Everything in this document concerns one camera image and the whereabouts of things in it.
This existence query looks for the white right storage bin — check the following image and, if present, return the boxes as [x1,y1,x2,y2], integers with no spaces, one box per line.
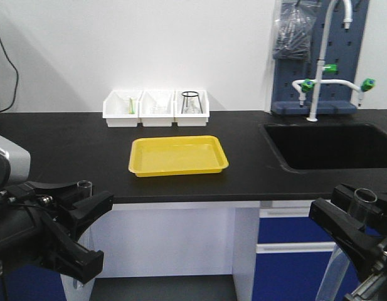
[174,90,209,127]

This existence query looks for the plastic bag of pegs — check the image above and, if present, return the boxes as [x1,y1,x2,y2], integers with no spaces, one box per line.
[272,1,321,61]

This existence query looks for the clear glass beaker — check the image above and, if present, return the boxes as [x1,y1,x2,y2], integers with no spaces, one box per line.
[149,100,168,115]

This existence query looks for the glass alcohol lamp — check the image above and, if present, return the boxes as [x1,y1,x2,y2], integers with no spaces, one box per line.
[183,98,201,114]

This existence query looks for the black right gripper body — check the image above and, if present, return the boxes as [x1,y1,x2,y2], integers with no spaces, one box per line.
[343,237,387,300]

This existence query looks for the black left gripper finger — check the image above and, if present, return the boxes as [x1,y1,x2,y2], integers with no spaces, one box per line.
[40,216,104,284]
[29,181,114,241]

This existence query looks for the clear plastic hose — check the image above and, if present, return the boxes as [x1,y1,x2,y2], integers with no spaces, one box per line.
[315,244,353,301]

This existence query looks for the white gooseneck lab faucet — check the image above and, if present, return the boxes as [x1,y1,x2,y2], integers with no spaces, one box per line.
[292,1,376,122]

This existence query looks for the tall clear test tube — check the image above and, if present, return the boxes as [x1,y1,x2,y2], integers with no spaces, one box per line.
[348,188,378,232]

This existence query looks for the white middle storage bin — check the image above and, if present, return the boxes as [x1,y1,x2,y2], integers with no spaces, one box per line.
[139,90,174,127]

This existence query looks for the white left storage bin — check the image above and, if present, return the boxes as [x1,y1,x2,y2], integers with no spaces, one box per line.
[102,90,143,128]

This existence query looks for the black lab sink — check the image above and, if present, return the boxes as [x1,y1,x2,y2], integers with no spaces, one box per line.
[259,123,387,173]

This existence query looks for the black wire tripod stand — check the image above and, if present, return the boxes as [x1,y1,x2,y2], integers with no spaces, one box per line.
[181,91,203,114]

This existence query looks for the yellow plastic tray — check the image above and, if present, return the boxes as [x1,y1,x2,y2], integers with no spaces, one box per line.
[129,135,229,177]

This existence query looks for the blue white cabinet drawers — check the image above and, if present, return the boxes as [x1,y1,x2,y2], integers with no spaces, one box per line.
[252,200,387,301]

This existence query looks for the green yellow plastic spoon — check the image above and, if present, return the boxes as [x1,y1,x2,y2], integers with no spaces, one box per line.
[129,97,135,114]

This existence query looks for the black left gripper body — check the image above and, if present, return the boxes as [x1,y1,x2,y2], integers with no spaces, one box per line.
[0,183,60,273]

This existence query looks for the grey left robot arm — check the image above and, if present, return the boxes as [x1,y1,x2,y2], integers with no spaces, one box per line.
[0,136,114,283]

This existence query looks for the white storage bin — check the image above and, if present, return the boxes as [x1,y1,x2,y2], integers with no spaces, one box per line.
[102,90,143,128]
[174,90,209,127]
[139,90,174,127]

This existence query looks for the blue pegboard drying rack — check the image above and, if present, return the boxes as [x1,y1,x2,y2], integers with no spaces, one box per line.
[270,1,375,115]

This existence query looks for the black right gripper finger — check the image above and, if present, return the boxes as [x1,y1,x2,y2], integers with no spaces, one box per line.
[331,184,387,235]
[309,198,384,282]

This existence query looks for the short clear test tube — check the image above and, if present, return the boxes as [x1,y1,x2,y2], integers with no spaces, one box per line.
[77,180,93,200]

